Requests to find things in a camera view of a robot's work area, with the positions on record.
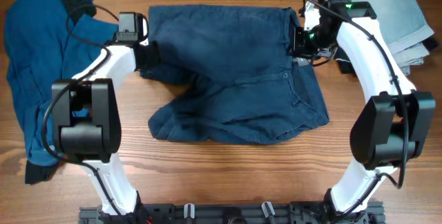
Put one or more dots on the black folded garment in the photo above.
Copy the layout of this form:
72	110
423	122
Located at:
345	63

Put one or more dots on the light blue folded jeans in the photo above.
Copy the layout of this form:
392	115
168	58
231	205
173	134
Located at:
404	30

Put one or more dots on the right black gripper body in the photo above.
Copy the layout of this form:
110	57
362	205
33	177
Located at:
306	43

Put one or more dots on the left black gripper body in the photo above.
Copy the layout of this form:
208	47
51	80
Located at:
152	55

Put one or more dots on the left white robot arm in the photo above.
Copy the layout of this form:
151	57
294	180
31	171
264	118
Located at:
86	127

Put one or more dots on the dark navy denim shorts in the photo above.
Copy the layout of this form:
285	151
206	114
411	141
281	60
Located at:
244	84

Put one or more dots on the blue shirt pile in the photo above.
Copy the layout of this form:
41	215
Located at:
44	45

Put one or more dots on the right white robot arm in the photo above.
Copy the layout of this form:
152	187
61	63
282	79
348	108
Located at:
394	122

